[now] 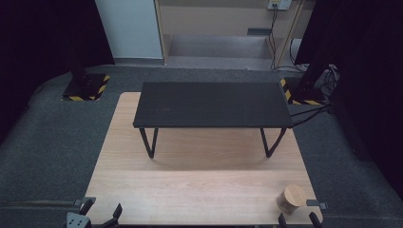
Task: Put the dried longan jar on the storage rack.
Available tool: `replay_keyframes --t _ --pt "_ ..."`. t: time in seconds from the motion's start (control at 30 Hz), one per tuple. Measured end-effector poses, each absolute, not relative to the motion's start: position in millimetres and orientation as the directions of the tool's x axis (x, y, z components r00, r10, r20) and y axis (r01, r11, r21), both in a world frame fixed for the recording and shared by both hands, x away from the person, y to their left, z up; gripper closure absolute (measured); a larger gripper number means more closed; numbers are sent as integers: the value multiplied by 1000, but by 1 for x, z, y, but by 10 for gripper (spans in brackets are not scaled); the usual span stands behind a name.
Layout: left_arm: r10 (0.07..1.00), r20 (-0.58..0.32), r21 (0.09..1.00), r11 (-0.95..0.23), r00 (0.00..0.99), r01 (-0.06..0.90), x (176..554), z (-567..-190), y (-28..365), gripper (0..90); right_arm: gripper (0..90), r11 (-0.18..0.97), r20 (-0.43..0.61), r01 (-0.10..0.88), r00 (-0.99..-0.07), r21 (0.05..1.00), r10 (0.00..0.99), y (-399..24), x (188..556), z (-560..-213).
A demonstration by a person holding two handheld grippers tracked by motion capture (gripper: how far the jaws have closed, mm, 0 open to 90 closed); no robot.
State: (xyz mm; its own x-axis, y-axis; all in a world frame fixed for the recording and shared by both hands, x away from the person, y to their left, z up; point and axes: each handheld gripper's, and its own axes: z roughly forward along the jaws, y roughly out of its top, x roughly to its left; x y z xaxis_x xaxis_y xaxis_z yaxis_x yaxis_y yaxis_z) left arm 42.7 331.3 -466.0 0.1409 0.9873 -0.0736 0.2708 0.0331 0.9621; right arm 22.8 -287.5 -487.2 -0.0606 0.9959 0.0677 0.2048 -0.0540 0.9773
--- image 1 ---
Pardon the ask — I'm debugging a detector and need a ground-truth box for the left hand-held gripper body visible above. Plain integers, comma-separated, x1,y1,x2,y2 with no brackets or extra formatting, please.
65,211,120,228

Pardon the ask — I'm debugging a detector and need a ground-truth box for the round wooden cylinder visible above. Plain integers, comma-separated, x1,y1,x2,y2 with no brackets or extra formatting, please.
276,183,307,215

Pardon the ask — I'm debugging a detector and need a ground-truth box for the grey metal table clamp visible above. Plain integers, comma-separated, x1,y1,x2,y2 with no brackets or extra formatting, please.
305,199,329,210
72,196,97,207

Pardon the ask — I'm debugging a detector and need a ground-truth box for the black stand with striped base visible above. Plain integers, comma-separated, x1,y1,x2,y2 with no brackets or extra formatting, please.
279,61,331,106
61,53,111,102

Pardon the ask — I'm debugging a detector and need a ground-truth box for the black shelf riser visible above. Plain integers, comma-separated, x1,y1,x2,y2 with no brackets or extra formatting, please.
132,81,294,160

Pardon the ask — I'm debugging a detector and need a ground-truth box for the black curtain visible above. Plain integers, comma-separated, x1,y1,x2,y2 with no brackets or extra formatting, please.
0,0,116,143
294,0,403,201

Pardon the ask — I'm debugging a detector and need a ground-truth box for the white panel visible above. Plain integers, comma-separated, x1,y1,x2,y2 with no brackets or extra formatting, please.
94,0,164,60

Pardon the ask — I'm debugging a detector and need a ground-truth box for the white power strip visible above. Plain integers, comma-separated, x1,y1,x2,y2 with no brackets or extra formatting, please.
267,0,293,11

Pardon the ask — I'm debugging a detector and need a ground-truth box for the black floor cable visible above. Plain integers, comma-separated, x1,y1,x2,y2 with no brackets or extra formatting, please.
288,104,335,128

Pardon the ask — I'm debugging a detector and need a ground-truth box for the black cable bundle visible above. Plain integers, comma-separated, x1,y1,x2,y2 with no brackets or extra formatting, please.
319,64,341,99

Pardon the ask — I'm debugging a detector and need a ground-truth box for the black power strip cable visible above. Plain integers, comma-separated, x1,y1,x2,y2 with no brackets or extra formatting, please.
267,9,279,70

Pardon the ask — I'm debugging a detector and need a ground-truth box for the wooden cabinet frame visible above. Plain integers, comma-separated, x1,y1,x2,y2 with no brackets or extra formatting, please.
153,0,308,69

